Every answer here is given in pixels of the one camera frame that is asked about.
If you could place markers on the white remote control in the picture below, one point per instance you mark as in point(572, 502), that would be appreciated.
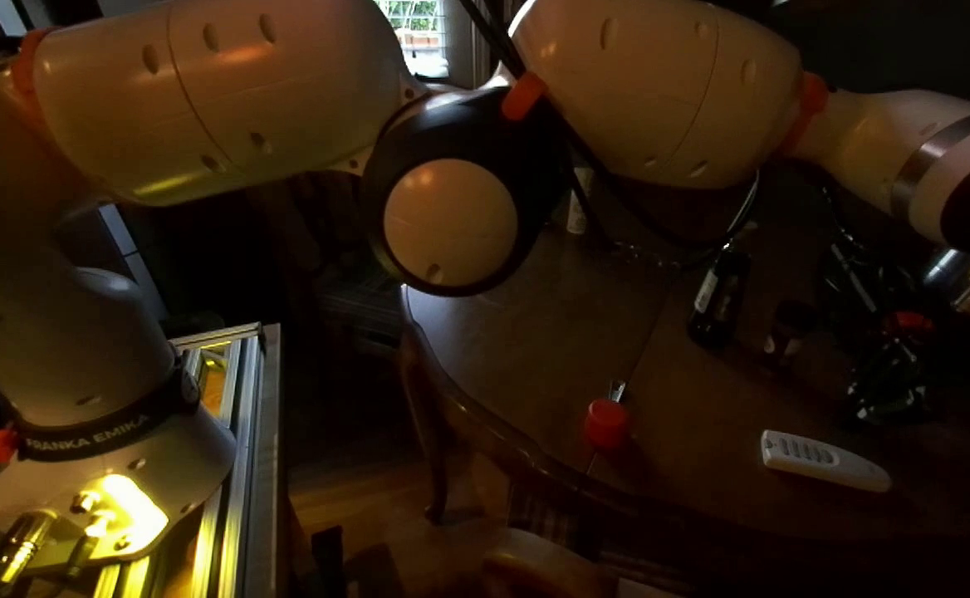
point(821, 459)

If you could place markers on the small dark jar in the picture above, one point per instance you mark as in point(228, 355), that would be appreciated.
point(784, 329)

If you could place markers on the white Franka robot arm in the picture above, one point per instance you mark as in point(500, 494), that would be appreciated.
point(232, 101)

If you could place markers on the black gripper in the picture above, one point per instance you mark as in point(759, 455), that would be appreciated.
point(894, 299)

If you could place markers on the dark glass bottle with cork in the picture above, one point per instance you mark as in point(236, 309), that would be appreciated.
point(718, 293)

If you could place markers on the small red cap bottle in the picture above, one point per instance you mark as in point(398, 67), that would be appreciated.
point(605, 425)

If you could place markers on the aluminium profile robot stand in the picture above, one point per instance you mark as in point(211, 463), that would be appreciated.
point(251, 445)

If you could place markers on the window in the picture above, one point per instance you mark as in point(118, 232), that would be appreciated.
point(414, 34)

